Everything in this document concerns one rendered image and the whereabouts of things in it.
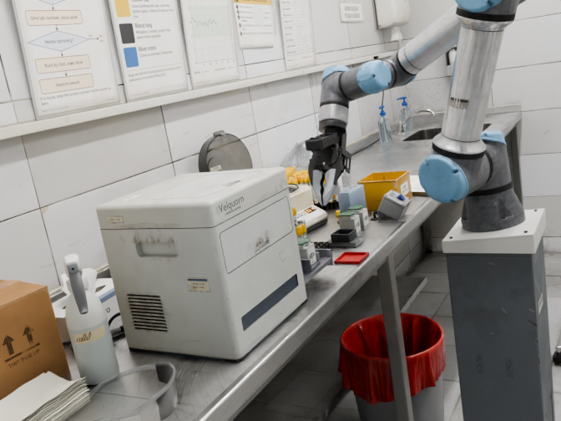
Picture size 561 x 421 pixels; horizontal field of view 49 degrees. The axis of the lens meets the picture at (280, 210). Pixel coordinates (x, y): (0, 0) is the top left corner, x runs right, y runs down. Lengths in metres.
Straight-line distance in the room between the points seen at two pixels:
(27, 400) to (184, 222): 0.39
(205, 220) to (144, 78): 0.92
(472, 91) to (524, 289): 0.49
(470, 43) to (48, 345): 1.01
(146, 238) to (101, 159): 0.64
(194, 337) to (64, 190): 0.65
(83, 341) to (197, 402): 0.24
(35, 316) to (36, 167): 0.50
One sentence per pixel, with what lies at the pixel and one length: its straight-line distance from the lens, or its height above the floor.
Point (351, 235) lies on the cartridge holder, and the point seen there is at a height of 0.90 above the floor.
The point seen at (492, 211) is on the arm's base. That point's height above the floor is 0.96.
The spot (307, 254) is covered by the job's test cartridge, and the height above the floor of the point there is 0.96.
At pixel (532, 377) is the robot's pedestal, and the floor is 0.55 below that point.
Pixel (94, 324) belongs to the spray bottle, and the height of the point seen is 0.99.
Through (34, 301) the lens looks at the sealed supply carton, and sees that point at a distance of 1.22.
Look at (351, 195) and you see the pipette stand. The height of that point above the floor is 0.96.
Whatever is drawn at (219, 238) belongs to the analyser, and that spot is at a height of 1.11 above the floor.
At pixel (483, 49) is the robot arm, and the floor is 1.34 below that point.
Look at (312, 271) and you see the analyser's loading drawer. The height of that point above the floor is 0.92.
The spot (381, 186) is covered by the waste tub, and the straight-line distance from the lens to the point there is 1.96.
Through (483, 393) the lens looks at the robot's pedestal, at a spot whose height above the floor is 0.49.
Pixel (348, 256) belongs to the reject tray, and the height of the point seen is 0.88.
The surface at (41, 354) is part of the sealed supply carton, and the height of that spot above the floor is 0.94.
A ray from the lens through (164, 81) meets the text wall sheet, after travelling 1.98.
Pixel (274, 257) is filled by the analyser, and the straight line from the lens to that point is 1.22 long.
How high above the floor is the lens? 1.38
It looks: 13 degrees down
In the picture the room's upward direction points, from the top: 10 degrees counter-clockwise
